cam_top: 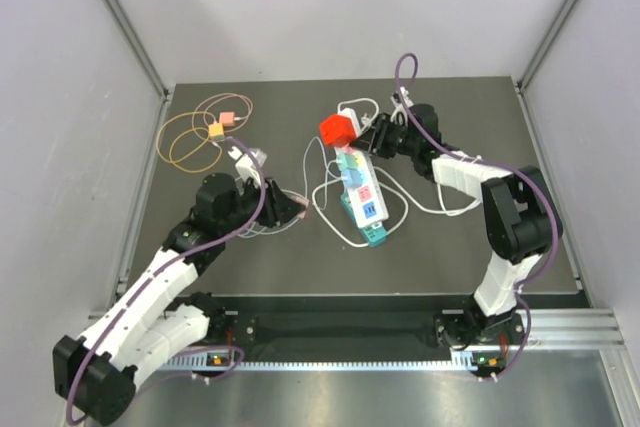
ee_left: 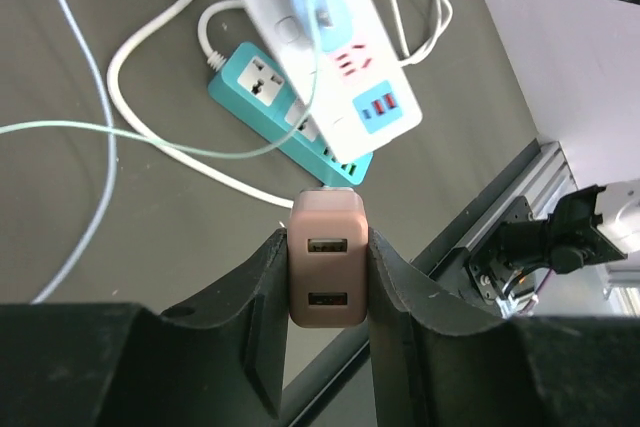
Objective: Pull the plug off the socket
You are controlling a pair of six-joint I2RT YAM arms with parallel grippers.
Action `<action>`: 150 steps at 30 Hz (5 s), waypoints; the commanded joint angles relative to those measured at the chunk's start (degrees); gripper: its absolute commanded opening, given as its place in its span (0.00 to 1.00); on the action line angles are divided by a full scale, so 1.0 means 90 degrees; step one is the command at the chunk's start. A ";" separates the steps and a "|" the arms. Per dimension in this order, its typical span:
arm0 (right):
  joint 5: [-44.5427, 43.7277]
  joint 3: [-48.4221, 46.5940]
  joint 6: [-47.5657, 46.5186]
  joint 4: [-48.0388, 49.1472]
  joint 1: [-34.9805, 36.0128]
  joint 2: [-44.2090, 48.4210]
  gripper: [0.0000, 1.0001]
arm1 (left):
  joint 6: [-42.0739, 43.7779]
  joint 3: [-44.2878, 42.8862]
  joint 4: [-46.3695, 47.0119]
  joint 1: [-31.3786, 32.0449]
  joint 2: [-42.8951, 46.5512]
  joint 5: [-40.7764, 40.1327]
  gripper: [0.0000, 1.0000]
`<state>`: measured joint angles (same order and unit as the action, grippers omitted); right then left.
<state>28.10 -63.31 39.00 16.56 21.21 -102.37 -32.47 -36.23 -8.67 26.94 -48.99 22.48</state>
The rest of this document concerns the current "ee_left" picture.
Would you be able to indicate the white power strip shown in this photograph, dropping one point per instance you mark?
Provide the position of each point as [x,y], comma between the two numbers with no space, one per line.
[359,95]

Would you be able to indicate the teal power strip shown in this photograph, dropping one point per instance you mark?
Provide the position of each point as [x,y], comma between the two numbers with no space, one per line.
[251,87]

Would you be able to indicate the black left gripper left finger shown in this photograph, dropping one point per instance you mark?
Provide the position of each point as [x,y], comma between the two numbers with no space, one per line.
[214,359]

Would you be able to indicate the blue USB charger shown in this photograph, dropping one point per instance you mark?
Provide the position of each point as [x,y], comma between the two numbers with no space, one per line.
[333,19]

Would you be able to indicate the brown dual USB charger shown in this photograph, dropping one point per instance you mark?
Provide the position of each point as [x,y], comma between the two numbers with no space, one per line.
[327,240]

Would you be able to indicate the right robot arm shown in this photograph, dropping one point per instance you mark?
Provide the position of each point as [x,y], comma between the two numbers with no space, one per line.
[577,64]

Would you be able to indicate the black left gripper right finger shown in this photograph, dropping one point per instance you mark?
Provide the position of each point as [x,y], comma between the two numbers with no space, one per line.
[440,361]

